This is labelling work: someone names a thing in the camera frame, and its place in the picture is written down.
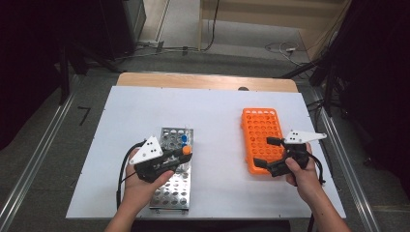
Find metal floor rail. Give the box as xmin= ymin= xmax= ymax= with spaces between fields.
xmin=0 ymin=73 xmax=81 ymax=228
xmin=313 ymin=90 xmax=382 ymax=232

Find grey floor cable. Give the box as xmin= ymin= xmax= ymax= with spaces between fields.
xmin=133 ymin=44 xmax=201 ymax=56

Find dark curtain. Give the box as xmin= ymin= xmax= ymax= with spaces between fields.
xmin=317 ymin=0 xmax=410 ymax=197
xmin=0 ymin=0 xmax=104 ymax=152

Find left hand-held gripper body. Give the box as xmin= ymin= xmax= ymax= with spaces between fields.
xmin=129 ymin=135 xmax=178 ymax=184

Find right hand-held gripper black cable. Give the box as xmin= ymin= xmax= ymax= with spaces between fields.
xmin=306 ymin=150 xmax=327 ymax=188

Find white board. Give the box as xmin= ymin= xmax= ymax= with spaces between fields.
xmin=66 ymin=85 xmax=346 ymax=220

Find white floor cable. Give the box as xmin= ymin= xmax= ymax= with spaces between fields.
xmin=264 ymin=41 xmax=311 ymax=68

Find black cabinet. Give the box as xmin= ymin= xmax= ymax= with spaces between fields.
xmin=98 ymin=0 xmax=147 ymax=62

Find black floor cables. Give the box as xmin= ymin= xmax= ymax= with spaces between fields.
xmin=305 ymin=99 xmax=327 ymax=131

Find person's dark clothing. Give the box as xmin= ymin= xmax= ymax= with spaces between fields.
xmin=130 ymin=219 xmax=291 ymax=232

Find hand-held gripper black cable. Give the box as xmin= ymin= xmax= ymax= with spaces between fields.
xmin=115 ymin=139 xmax=148 ymax=211
xmin=306 ymin=150 xmax=327 ymax=188

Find person's right hand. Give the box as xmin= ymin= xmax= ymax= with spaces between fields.
xmin=284 ymin=143 xmax=320 ymax=196

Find person's left hand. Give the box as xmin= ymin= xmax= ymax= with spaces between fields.
xmin=124 ymin=148 xmax=175 ymax=209

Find black hanging cable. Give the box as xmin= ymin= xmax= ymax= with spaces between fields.
xmin=203 ymin=0 xmax=221 ymax=52

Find orange plastic test tube rack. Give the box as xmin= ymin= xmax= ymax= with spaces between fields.
xmin=241 ymin=107 xmax=288 ymax=176

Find wooden table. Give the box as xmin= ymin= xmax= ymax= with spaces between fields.
xmin=116 ymin=72 xmax=299 ymax=94

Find black metal stand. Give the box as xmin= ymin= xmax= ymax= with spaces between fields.
xmin=57 ymin=40 xmax=125 ymax=105
xmin=277 ymin=54 xmax=347 ymax=118

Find metal test tube rack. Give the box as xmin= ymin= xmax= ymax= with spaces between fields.
xmin=148 ymin=127 xmax=194 ymax=212

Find left hand-held gripper black cable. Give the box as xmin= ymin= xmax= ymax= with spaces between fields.
xmin=115 ymin=139 xmax=148 ymax=211

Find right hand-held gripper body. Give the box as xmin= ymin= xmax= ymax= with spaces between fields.
xmin=267 ymin=130 xmax=328 ymax=178

